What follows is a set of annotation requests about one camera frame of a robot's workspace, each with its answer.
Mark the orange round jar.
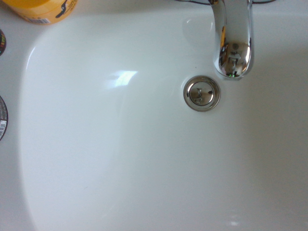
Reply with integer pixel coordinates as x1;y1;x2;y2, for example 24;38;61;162
1;0;79;26

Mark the chrome faucet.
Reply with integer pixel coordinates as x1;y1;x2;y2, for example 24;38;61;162
207;0;255;81

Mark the dark dropper bottle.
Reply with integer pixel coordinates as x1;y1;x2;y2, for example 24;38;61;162
0;28;7;57

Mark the black round jar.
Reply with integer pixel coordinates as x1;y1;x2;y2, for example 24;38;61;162
0;95;9;142

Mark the white sink vanity top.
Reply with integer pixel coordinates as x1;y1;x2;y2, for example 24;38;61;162
0;0;308;231

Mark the chrome drain stopper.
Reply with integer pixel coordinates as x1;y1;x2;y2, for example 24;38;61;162
183;75;221;112

